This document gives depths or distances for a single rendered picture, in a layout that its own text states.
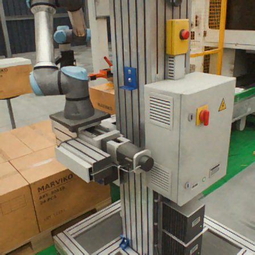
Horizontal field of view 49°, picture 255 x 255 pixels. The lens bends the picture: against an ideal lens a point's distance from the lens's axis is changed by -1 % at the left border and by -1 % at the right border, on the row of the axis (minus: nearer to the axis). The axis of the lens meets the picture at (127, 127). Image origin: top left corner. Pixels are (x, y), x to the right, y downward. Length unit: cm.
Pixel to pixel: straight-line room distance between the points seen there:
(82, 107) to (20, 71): 236
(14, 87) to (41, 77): 230
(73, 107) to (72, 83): 11
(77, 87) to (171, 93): 48
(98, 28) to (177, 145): 235
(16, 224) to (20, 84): 208
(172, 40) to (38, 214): 140
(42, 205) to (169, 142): 114
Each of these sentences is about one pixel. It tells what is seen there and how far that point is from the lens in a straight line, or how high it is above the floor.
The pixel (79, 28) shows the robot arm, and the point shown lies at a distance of 168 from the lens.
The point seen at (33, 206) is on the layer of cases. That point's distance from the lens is 195.
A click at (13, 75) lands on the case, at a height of 86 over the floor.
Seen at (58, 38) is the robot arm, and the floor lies 137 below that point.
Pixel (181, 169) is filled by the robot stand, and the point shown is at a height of 93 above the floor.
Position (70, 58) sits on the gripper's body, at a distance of 195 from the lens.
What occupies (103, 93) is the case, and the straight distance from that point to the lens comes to 216.
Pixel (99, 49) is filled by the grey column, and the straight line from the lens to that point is 325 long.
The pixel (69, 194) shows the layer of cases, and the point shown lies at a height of 34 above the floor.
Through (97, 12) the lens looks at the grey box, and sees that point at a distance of 317.
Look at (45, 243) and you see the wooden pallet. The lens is 216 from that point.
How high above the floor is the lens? 149
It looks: 22 degrees down
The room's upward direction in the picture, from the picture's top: 2 degrees counter-clockwise
